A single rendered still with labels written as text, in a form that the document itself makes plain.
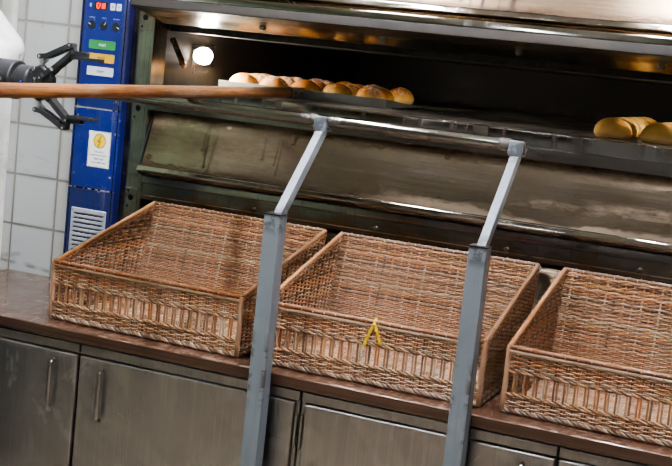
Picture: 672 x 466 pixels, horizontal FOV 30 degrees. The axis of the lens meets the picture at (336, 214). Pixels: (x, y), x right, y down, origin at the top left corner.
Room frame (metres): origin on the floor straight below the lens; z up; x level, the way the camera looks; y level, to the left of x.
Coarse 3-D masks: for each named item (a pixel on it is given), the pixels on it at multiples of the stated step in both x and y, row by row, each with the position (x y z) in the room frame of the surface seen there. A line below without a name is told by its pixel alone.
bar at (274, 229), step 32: (320, 128) 2.99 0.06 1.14; (352, 128) 2.97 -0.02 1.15; (384, 128) 2.94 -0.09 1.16; (416, 128) 2.92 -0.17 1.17; (512, 160) 2.81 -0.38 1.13; (288, 192) 2.86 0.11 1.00; (480, 256) 2.61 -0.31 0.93; (480, 288) 2.61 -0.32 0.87; (256, 320) 2.80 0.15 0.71; (480, 320) 2.62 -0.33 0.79; (256, 352) 2.79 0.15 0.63; (256, 384) 2.79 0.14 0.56; (256, 416) 2.79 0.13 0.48; (256, 448) 2.79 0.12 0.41; (448, 448) 2.62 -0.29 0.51
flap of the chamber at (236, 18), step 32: (160, 0) 3.44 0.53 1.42; (256, 32) 3.53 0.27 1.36; (288, 32) 3.45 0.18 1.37; (320, 32) 3.37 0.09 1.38; (352, 32) 3.30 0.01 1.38; (384, 32) 3.23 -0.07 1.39; (416, 32) 3.16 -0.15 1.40; (448, 32) 3.13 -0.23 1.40; (480, 32) 3.10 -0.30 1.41; (512, 32) 3.07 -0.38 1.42; (576, 64) 3.20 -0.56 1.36; (608, 64) 3.13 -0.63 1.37; (640, 64) 3.07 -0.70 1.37
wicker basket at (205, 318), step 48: (96, 240) 3.30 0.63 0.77; (144, 240) 3.52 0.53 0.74; (192, 240) 3.48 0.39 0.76; (240, 240) 3.43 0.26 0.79; (288, 240) 3.38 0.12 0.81; (96, 288) 3.08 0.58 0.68; (144, 288) 3.03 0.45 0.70; (192, 288) 2.98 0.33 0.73; (240, 288) 3.39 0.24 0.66; (144, 336) 3.02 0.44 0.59; (192, 336) 3.05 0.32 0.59; (240, 336) 2.93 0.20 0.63
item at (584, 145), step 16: (320, 112) 3.41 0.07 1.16; (336, 112) 3.39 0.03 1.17; (352, 112) 3.37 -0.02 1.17; (368, 112) 3.36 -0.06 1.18; (448, 128) 3.27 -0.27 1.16; (464, 128) 3.26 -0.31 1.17; (480, 128) 3.24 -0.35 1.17; (496, 128) 3.23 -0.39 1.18; (512, 128) 3.25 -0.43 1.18; (528, 144) 3.19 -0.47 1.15; (544, 144) 3.18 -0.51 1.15; (560, 144) 3.16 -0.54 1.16; (576, 144) 3.15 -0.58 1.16; (592, 144) 3.13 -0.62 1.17; (608, 144) 3.12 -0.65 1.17; (624, 144) 3.11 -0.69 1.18; (640, 144) 3.11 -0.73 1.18; (640, 160) 3.09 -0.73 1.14; (656, 160) 3.08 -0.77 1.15
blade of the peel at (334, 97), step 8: (224, 80) 3.88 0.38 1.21; (304, 96) 3.78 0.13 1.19; (312, 96) 3.77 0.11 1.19; (320, 96) 3.76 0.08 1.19; (328, 96) 3.75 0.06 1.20; (336, 96) 3.75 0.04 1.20; (344, 96) 3.74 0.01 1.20; (352, 96) 3.73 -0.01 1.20; (360, 96) 3.72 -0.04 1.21; (352, 104) 3.73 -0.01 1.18; (360, 104) 3.72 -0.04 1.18; (368, 104) 3.71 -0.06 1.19; (376, 104) 3.70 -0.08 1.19; (384, 104) 3.69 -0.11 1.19; (392, 104) 3.75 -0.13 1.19; (400, 104) 3.82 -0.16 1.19; (408, 104) 3.89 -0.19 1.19
